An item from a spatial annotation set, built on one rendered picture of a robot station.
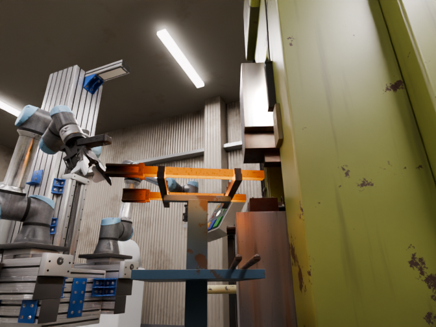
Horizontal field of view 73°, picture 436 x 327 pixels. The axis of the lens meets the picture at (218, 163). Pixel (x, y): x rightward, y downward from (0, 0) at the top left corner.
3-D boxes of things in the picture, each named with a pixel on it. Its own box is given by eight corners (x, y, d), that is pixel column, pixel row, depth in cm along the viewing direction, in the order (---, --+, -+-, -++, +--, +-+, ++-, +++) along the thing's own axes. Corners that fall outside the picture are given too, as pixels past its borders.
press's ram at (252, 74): (245, 117, 138) (241, 51, 154) (242, 152, 174) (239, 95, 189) (335, 115, 137) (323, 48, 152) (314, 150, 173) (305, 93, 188)
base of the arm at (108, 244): (87, 254, 176) (89, 237, 180) (105, 256, 189) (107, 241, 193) (107, 253, 171) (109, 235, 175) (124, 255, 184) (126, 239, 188)
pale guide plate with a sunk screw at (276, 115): (278, 138, 120) (274, 103, 126) (275, 148, 128) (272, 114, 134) (283, 138, 119) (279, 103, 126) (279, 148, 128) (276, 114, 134)
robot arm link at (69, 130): (85, 129, 112) (70, 120, 104) (89, 138, 110) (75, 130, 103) (69, 141, 112) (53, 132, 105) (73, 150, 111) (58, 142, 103)
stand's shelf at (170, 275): (130, 279, 64) (131, 269, 65) (150, 282, 101) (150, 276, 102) (265, 278, 67) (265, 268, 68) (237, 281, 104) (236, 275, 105)
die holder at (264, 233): (239, 337, 103) (235, 211, 120) (237, 324, 138) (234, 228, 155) (403, 336, 101) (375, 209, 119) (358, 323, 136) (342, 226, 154)
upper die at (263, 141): (244, 148, 147) (244, 131, 151) (243, 163, 166) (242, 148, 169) (329, 146, 146) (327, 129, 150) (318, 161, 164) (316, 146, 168)
